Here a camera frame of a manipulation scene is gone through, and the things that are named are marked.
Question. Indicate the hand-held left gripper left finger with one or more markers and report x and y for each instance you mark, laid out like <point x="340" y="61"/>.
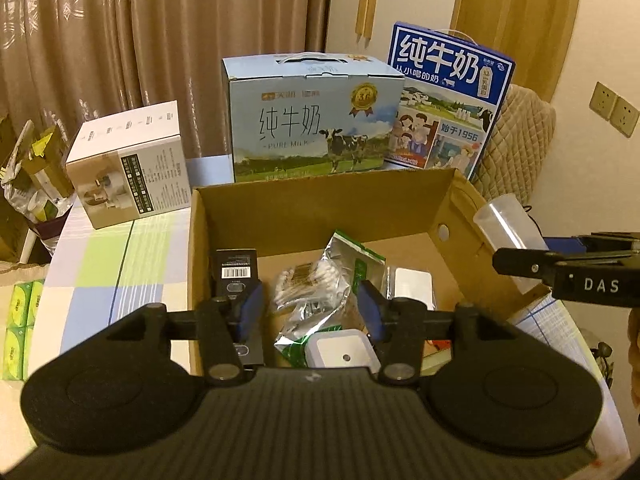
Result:
<point x="250" y="310"/>

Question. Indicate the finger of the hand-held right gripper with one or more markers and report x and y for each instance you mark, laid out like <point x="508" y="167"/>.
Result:
<point x="605" y="242"/>
<point x="520" y="261"/>

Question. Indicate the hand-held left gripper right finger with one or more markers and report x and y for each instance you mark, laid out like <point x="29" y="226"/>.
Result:
<point x="372" y="310"/>

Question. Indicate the clear plastic cup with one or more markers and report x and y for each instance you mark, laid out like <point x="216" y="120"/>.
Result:
<point x="505" y="220"/>

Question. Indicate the white square plastic box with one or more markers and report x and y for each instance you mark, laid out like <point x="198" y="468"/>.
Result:
<point x="410" y="282"/>

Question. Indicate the small white square device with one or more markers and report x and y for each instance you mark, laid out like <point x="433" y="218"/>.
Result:
<point x="340" y="350"/>

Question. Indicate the silver foil pouch green label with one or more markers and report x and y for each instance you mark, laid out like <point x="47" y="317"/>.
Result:
<point x="296" y="334"/>

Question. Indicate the black packaged box with barcode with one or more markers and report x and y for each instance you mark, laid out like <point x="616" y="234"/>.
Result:
<point x="235" y="260"/>

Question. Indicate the bag of cotton swabs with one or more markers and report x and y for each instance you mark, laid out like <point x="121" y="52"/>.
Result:
<point x="310" y="280"/>

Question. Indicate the large brown cardboard box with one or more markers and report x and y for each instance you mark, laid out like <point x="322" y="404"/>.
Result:
<point x="400" y="210"/>

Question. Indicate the dark metal ornament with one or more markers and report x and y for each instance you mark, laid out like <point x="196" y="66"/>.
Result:
<point x="603" y="351"/>

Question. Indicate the orange printed packet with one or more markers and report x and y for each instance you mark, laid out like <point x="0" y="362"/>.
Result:
<point x="439" y="352"/>

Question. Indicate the beige quilted chair cushion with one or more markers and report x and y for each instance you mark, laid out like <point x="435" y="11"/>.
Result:
<point x="520" y="130"/>

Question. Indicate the light blue milk carton box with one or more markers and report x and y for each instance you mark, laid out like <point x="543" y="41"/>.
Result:
<point x="300" y="125"/>

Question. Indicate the white appliance box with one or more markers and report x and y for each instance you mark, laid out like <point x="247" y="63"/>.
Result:
<point x="135" y="135"/>

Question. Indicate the dark blue milk carton box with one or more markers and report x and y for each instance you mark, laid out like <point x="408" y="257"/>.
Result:
<point x="440" y="60"/>

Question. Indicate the green tissue multipack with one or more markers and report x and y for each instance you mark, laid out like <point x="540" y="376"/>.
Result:
<point x="20" y="330"/>

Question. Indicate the clear plastic bag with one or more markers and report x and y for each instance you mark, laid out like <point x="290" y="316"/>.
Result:
<point x="30" y="205"/>

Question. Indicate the brown patterned curtain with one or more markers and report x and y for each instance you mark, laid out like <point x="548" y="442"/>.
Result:
<point x="150" y="35"/>

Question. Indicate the wooden wall strip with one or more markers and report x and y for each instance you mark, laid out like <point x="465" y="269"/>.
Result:
<point x="374" y="5"/>
<point x="362" y="5"/>

